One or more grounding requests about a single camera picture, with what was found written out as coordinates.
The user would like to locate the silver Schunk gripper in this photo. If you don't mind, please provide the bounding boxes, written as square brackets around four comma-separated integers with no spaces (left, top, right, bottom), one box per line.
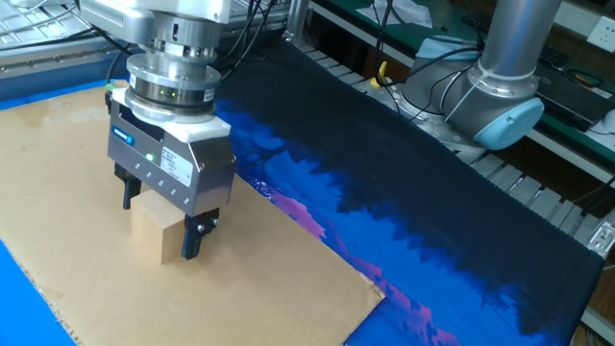
[106,90,236,260]

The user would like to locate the large wooden cube block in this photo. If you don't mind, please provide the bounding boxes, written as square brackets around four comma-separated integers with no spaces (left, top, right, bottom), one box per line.
[129,186,193,266]

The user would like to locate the brown cardboard sheet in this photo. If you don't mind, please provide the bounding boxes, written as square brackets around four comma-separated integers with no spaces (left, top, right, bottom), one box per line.
[0,79,385,346]

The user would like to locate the blue landscape printed cloth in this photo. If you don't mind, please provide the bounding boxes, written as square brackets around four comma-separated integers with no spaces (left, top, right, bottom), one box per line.
[0,40,605,346]

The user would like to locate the white paper sheet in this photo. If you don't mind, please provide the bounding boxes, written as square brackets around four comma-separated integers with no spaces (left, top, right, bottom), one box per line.
[356,0,433,29]

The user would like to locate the black flat device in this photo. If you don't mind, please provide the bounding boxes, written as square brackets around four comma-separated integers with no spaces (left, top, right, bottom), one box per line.
[535,62,615,134]

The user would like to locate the aluminium profile post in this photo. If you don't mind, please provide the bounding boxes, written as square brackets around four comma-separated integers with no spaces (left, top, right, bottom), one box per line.
[282,0,311,43]

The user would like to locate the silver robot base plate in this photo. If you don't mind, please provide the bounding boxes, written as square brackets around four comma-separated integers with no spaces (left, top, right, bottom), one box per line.
[367,79,484,155]

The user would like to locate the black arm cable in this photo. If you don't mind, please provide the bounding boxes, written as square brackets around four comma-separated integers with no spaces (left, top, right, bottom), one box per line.
[374,0,484,121]

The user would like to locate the white cable tie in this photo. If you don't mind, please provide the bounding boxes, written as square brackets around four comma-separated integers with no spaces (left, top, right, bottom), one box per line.
[441,66,537,124]

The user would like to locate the black table cable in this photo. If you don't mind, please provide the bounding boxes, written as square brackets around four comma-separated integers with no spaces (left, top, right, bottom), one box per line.
[571,175,615,217]

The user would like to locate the silver corner bracket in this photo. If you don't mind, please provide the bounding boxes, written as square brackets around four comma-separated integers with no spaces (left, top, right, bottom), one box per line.
[588,221,615,259]

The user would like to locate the white wall socket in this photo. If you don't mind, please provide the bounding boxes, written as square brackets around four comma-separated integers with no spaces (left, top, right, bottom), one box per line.
[586,15,615,53]

